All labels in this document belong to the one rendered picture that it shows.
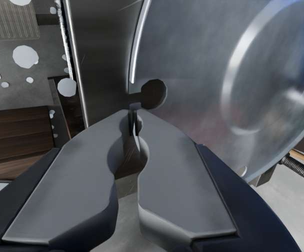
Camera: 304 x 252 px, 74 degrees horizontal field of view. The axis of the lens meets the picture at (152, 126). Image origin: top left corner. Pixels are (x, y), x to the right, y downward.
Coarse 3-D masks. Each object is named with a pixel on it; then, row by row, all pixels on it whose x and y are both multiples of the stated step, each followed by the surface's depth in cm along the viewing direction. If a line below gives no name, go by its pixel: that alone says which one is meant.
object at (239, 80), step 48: (144, 0) 10; (192, 0) 12; (240, 0) 13; (288, 0) 15; (144, 48) 12; (192, 48) 13; (240, 48) 15; (288, 48) 17; (192, 96) 15; (240, 96) 17; (288, 96) 21; (240, 144) 22; (288, 144) 28
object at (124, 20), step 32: (64, 0) 9; (96, 0) 10; (128, 0) 10; (96, 32) 10; (128, 32) 11; (96, 64) 11; (128, 64) 12; (96, 96) 12; (128, 96) 13; (160, 96) 14; (128, 160) 16
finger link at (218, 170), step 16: (208, 160) 8; (224, 176) 7; (224, 192) 7; (240, 192) 6; (256, 192) 6; (240, 208) 6; (256, 208) 6; (240, 224) 6; (256, 224) 6; (272, 224) 6; (192, 240) 5; (208, 240) 5; (224, 240) 5; (240, 240) 5; (256, 240) 5; (272, 240) 5; (288, 240) 5
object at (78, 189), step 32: (96, 128) 10; (128, 128) 11; (64, 160) 8; (96, 160) 8; (32, 192) 7; (64, 192) 7; (96, 192) 7; (32, 224) 6; (64, 224) 6; (96, 224) 6
